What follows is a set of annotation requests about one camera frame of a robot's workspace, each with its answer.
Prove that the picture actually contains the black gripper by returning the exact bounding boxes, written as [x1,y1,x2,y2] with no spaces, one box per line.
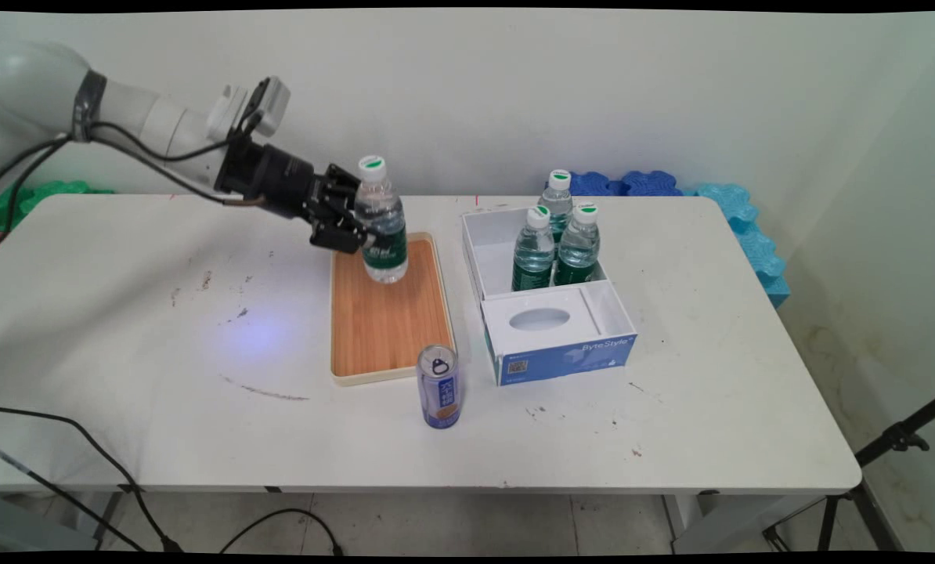
[215,139,376,255]

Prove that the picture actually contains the water bottle green label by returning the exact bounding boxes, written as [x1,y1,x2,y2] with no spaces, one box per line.
[555,202,601,286]
[536,169,574,244]
[353,155,410,284]
[511,205,557,292]

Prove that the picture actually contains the bamboo tray cream rim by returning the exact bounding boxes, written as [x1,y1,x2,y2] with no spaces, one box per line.
[330,231,458,387]

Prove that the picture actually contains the blue drink can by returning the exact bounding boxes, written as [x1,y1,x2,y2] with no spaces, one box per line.
[417,344,462,430]

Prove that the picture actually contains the white blue cardboard box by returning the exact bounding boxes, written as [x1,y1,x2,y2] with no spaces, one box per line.
[461,208,639,388]

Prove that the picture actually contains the green foam mat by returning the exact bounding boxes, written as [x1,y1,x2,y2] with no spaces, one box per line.
[0,180,116,233]

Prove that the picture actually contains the grey table leg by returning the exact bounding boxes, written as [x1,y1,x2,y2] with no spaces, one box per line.
[92,491,125,551]

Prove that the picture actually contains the cyan foam mat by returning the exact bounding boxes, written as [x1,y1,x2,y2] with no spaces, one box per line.
[682,184,792,309]

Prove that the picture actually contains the black tripod stand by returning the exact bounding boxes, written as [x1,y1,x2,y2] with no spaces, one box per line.
[763,392,935,553]

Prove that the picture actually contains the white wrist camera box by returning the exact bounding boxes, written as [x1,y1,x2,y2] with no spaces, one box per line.
[205,75,292,143]

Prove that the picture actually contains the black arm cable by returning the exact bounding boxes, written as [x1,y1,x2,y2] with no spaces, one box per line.
[0,78,271,209]

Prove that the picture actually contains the looped black floor cable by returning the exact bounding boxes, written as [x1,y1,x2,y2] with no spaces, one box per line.
[218,508,345,557]

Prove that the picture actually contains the long black floor cable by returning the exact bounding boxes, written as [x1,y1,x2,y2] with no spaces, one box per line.
[0,406,188,554]

